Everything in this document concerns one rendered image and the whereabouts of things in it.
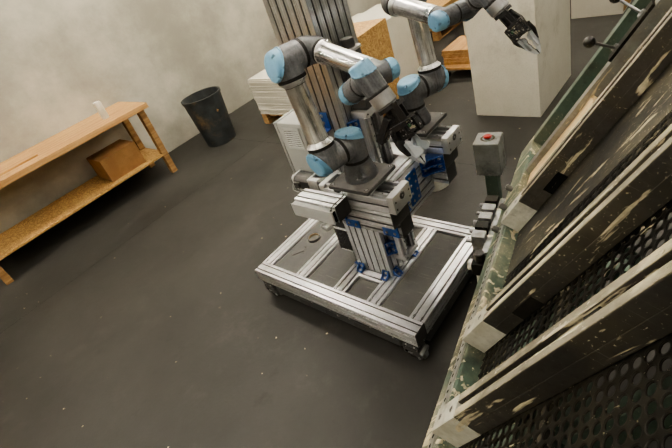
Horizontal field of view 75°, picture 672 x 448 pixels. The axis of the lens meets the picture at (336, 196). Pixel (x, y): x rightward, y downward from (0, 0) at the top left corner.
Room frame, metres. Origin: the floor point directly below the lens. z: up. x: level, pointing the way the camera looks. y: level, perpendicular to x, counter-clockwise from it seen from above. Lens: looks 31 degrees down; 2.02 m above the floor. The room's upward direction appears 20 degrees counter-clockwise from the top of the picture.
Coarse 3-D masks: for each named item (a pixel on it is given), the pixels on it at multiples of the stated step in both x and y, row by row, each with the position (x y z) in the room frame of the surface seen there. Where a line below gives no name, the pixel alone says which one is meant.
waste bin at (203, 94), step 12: (192, 96) 5.90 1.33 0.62; (204, 96) 5.94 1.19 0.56; (216, 96) 5.57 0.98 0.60; (192, 108) 5.49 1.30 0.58; (204, 108) 5.47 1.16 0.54; (216, 108) 5.52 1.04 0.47; (192, 120) 5.63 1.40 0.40; (204, 120) 5.48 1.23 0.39; (216, 120) 5.50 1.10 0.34; (228, 120) 5.63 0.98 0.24; (204, 132) 5.53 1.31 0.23; (216, 132) 5.49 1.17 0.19; (228, 132) 5.56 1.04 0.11; (216, 144) 5.51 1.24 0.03
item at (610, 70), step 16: (656, 0) 1.28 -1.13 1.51; (656, 16) 1.25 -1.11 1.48; (640, 32) 1.27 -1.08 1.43; (624, 48) 1.30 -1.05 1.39; (608, 64) 1.33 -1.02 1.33; (624, 64) 1.29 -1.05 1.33; (608, 80) 1.32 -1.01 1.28; (576, 112) 1.38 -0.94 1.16; (560, 128) 1.42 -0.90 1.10; (544, 144) 1.48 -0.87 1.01
